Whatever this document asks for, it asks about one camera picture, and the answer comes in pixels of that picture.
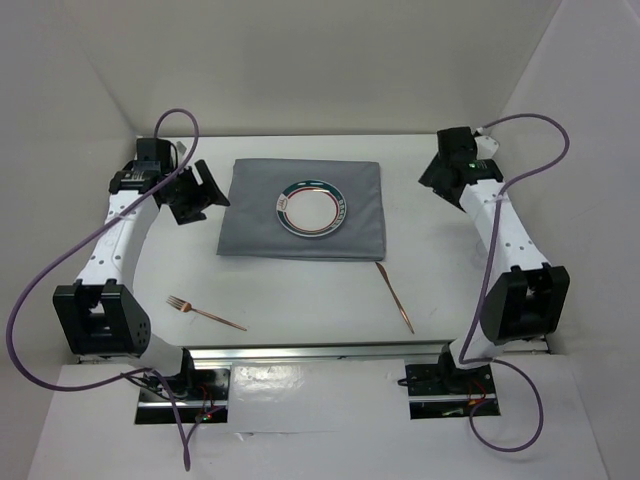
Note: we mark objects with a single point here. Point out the copper knife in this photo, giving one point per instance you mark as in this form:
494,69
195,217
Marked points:
395,298

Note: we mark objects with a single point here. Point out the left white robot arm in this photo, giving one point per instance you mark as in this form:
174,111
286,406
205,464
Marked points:
98,312

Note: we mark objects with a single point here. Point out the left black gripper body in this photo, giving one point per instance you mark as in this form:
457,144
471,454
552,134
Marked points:
185,193

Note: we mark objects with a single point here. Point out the copper fork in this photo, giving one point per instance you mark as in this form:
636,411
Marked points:
186,307

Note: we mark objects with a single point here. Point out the aluminium rail front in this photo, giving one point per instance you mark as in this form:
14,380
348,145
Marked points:
370,350

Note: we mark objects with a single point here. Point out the grey cloth napkin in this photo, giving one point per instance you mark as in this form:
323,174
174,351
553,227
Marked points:
252,226

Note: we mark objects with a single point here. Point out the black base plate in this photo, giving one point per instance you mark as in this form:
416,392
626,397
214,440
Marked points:
432,396
202,396

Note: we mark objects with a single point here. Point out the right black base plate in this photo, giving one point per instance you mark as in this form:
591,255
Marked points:
432,396

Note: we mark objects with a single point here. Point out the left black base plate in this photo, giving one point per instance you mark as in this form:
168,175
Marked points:
202,396

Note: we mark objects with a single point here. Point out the clear plastic cup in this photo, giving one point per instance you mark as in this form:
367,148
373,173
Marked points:
480,254

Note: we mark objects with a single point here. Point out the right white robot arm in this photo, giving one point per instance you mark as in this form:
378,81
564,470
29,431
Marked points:
522,295

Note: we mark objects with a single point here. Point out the white plate green red rim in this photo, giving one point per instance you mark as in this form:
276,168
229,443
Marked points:
311,208

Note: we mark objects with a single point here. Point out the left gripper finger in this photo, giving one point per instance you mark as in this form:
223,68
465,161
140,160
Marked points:
188,217
208,190

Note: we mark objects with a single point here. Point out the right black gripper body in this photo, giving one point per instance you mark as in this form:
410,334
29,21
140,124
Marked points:
437,184

